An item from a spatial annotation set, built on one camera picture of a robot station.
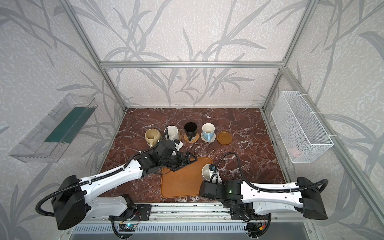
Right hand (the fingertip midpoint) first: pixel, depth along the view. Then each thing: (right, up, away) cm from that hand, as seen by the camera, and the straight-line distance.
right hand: (209, 182), depth 77 cm
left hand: (-8, +13, -2) cm, 15 cm away
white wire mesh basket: (+38, +26, -16) cm, 48 cm away
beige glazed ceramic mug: (-37, +21, +22) cm, 48 cm away
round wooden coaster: (+12, +20, +25) cm, 34 cm away
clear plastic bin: (-70, +23, -14) cm, 75 cm away
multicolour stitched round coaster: (-1, +18, +23) cm, 29 cm away
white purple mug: (-2, +4, +3) cm, 5 cm away
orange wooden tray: (-14, -3, +8) cm, 16 cm away
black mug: (-11, +27, +19) cm, 35 cm away
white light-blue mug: (0, +26, +22) cm, 34 cm away
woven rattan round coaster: (-10, +19, +23) cm, 32 cm away
